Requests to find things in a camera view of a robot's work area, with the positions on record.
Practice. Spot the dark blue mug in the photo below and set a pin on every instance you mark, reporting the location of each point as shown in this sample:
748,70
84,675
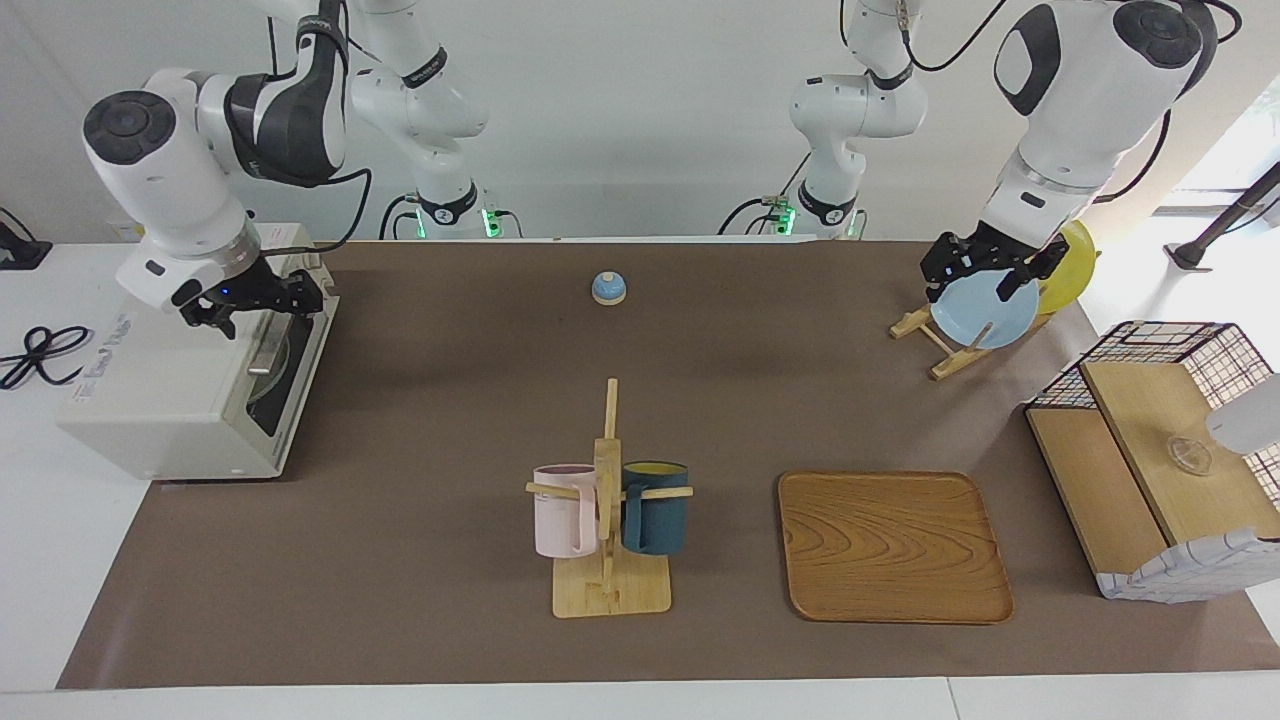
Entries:
655,520

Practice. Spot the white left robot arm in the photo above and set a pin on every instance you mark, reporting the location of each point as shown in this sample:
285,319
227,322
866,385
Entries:
1080,100

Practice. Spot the yellow plate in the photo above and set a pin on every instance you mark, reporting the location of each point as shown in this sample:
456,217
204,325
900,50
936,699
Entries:
1075,275

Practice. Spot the white rounded fixture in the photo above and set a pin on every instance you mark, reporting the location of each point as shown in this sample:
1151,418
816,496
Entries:
1250,415

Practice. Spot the light blue plate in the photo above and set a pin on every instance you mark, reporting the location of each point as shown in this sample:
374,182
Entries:
965,312

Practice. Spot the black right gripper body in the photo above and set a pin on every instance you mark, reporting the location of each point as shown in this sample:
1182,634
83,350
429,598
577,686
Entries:
245,290

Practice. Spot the small clear glass dish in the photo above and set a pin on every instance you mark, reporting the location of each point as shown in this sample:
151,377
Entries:
1190,457

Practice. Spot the wooden plate rack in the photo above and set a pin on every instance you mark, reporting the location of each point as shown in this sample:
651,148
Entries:
955,365

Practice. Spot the wooden mug rack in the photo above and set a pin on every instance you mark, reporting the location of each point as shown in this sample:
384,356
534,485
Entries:
610,595

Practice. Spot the oven door with glass window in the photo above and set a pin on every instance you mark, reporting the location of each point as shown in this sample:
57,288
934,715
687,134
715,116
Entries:
300,385

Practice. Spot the pink mug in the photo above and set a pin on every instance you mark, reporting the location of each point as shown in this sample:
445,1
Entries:
560,520

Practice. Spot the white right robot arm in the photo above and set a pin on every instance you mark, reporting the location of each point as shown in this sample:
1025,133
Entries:
170,190

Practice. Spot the brown table mat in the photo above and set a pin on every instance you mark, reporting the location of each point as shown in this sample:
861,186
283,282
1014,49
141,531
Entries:
400,560

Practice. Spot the black stand pole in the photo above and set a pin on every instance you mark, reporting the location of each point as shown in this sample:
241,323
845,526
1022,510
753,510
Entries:
1215,228

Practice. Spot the white toaster oven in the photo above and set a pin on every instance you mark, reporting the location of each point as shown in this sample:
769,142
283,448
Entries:
150,400

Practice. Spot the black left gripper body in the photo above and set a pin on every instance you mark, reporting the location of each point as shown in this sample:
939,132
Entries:
990,250

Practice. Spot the white checked cloth liner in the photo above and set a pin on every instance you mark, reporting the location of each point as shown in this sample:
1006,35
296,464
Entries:
1180,575

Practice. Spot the black clamp base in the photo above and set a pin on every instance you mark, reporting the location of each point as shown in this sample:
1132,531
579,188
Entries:
20,255

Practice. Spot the small blue call bell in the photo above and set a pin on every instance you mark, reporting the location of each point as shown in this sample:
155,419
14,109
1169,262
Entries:
608,289

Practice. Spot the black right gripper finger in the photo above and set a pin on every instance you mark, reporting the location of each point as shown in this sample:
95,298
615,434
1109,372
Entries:
215,315
310,295

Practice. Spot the brown wooden tray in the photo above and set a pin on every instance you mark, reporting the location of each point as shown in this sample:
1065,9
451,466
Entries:
895,550

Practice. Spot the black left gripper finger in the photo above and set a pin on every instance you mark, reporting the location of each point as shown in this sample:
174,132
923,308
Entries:
1030,275
938,272

